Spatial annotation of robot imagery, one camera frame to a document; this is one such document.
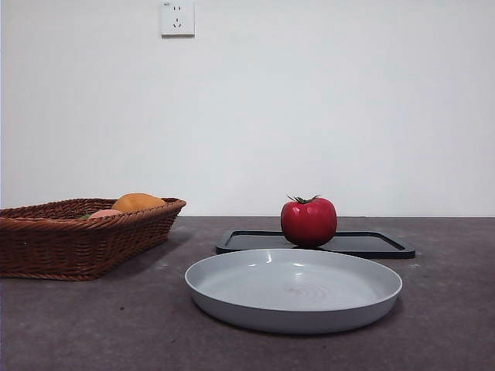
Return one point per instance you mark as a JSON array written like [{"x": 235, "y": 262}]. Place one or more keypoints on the orange round fruit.
[{"x": 137, "y": 201}]

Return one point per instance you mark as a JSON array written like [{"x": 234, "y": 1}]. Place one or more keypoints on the pink peach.
[{"x": 103, "y": 214}]

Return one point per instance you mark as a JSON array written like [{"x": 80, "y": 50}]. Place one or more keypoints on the grey round plate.
[{"x": 290, "y": 293}]

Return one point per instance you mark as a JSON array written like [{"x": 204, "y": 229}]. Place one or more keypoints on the white wall socket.
[{"x": 178, "y": 19}]

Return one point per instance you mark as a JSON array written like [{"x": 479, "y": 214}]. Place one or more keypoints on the dark rectangular tray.
[{"x": 367, "y": 244}]

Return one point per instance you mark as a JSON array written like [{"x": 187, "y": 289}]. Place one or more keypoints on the brown wicker basket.
[{"x": 77, "y": 247}]

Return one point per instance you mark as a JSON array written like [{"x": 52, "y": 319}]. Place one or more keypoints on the red tomato with green stem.
[{"x": 309, "y": 226}]

